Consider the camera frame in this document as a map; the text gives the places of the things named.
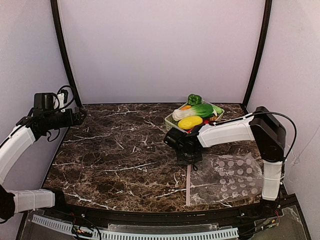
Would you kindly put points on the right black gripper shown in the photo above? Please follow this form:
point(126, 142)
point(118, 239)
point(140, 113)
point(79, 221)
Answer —
point(188, 158)

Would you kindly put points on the black frame post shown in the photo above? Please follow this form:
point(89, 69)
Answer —
point(259, 52)
point(63, 50)

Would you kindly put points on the black front rail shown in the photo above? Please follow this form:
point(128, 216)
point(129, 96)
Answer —
point(159, 210)

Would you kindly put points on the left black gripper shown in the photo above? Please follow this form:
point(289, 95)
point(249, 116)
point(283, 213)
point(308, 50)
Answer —
point(75, 115)

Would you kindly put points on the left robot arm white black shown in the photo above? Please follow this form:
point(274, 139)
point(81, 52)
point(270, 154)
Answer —
point(50, 112)

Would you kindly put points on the right black frame post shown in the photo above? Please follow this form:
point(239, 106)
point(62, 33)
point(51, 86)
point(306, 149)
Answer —
point(259, 52)

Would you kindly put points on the pale green plastic basket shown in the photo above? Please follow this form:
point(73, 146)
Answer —
point(171, 123)

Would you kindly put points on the yellow lemon toy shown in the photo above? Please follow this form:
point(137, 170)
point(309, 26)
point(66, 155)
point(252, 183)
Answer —
point(189, 122)

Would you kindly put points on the white slotted cable duct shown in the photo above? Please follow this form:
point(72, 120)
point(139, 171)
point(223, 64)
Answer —
point(131, 232)

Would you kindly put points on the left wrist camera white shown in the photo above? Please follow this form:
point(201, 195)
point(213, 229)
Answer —
point(61, 99)

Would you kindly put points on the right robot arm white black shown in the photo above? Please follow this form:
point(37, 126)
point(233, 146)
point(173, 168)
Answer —
point(260, 126)

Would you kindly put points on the clear zip top bag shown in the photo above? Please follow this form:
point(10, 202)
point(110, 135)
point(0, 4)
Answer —
point(223, 179)

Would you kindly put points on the bok choy toy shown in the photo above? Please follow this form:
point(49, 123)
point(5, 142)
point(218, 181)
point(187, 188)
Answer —
point(204, 110)

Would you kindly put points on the green bell pepper toy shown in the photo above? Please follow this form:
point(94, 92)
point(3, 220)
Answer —
point(194, 99)

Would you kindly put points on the left black frame post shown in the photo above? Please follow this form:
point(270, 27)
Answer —
point(63, 50)

